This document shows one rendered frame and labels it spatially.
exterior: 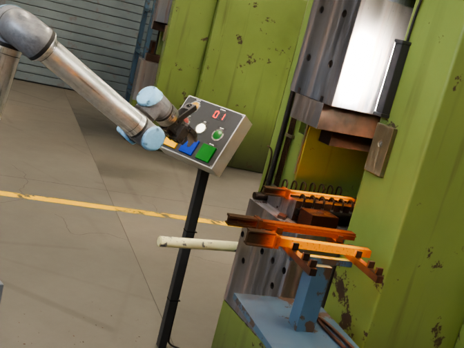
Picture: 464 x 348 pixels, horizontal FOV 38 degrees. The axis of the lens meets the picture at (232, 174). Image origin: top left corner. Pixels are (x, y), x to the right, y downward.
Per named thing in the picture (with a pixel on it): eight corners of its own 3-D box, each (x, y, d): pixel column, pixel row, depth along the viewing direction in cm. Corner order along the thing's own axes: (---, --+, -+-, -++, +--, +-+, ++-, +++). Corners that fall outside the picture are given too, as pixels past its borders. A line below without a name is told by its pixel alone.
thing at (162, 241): (159, 249, 277) (161, 237, 276) (155, 244, 281) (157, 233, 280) (250, 255, 298) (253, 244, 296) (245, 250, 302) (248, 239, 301)
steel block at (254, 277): (265, 346, 243) (297, 233, 233) (223, 298, 276) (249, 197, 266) (383, 345, 269) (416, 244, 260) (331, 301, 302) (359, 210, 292)
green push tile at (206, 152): (207, 162, 280) (216, 147, 281) (194, 157, 284) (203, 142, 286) (209, 164, 281) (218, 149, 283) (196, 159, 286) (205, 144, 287)
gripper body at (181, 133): (170, 140, 269) (155, 126, 260) (181, 123, 271) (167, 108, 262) (184, 146, 265) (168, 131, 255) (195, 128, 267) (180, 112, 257)
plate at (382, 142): (379, 176, 226) (393, 128, 222) (363, 168, 234) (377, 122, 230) (383, 177, 227) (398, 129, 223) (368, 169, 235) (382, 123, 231)
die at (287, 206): (291, 219, 249) (297, 198, 247) (266, 201, 266) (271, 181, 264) (378, 228, 268) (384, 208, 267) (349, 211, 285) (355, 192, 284)
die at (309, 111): (316, 128, 241) (323, 103, 239) (289, 116, 258) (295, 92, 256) (404, 144, 261) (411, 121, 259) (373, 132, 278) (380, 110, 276)
